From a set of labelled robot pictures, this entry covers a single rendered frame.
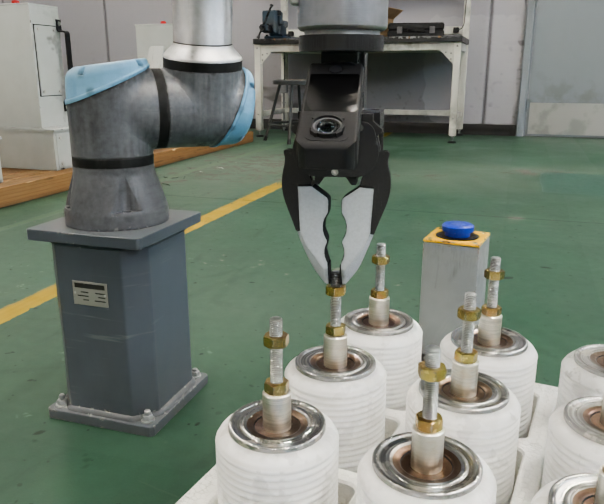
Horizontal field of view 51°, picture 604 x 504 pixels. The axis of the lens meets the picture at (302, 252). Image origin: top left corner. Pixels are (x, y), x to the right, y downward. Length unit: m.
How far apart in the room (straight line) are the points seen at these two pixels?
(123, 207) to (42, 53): 2.28
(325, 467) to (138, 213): 0.54
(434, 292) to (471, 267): 0.06
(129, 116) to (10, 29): 2.32
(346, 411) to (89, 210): 0.51
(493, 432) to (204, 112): 0.61
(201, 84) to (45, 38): 2.29
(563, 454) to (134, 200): 0.64
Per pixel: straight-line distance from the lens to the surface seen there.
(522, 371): 0.66
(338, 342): 0.59
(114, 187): 0.93
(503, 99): 5.67
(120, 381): 1.00
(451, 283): 0.82
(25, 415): 1.11
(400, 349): 0.68
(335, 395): 0.57
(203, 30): 0.95
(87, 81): 0.93
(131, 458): 0.96
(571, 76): 5.67
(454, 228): 0.82
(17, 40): 3.20
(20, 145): 3.24
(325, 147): 0.46
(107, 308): 0.96
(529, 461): 0.64
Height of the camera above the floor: 0.52
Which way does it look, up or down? 16 degrees down
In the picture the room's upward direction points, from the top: straight up
